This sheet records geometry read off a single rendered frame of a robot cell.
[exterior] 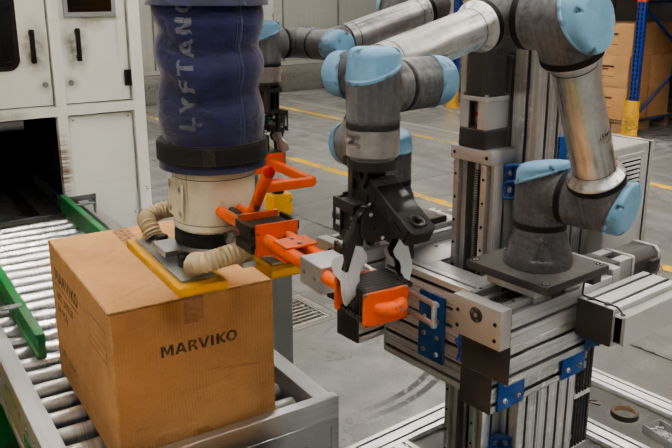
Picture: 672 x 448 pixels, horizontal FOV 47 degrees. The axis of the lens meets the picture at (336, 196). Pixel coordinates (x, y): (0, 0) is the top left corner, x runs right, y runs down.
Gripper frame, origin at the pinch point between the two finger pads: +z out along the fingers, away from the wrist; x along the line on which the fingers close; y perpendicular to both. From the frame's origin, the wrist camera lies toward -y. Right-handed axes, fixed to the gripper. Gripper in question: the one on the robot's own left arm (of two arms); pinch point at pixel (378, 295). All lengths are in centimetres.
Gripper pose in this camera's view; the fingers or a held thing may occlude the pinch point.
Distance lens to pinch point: 113.8
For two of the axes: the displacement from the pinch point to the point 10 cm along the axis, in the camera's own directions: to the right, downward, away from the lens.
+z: 0.0, 9.7, 2.6
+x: -8.7, 1.3, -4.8
